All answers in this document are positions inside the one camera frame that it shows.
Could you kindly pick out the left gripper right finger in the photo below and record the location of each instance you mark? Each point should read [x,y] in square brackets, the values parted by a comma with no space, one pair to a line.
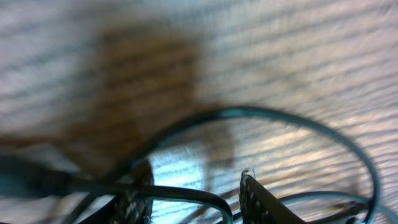
[259,206]

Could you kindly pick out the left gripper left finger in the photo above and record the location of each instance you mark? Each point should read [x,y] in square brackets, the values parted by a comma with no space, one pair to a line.
[128,208]

